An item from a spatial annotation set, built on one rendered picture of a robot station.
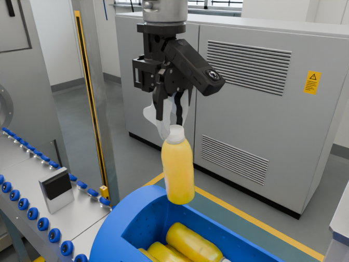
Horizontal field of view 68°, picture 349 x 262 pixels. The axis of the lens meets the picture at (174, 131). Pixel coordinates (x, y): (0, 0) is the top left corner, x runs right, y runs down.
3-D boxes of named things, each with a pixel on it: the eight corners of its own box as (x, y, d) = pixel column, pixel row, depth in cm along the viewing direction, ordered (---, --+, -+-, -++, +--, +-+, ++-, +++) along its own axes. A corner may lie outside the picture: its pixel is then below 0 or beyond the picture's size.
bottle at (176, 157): (201, 195, 61) (198, 135, 52) (178, 210, 58) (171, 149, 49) (183, 181, 66) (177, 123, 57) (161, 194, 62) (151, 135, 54)
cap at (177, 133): (188, 136, 53) (187, 128, 52) (173, 144, 51) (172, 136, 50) (176, 129, 55) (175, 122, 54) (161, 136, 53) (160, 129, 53)
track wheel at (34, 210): (34, 205, 96) (29, 205, 94) (40, 210, 93) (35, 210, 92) (29, 216, 96) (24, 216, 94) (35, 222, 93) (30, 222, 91)
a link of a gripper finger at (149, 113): (148, 132, 55) (151, 89, 51) (169, 141, 51) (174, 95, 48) (137, 135, 52) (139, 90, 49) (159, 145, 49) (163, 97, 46)
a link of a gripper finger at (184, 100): (170, 118, 59) (164, 81, 54) (191, 126, 56) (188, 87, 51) (161, 125, 57) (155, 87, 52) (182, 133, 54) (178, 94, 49)
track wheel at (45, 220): (44, 214, 92) (39, 214, 90) (51, 221, 89) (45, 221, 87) (39, 226, 91) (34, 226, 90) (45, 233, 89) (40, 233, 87)
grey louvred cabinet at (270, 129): (155, 122, 369) (150, 11, 300) (317, 190, 246) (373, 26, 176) (124, 137, 333) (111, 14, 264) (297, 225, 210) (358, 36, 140)
